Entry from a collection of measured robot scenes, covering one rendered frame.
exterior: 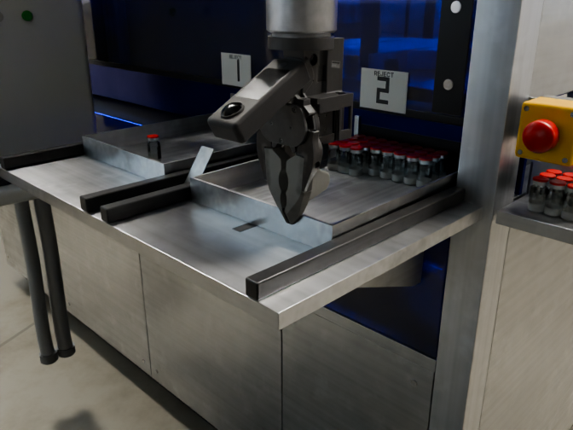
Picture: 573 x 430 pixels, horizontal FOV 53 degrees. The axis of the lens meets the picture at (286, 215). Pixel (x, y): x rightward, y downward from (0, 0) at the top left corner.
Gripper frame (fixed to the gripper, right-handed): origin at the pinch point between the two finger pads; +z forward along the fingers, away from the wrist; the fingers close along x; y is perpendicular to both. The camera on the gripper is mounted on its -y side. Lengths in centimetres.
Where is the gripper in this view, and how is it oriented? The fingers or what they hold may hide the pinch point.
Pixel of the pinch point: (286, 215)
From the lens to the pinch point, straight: 67.4
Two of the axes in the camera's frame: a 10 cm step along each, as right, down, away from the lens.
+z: 0.0, 9.3, 3.6
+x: -7.1, -2.5, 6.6
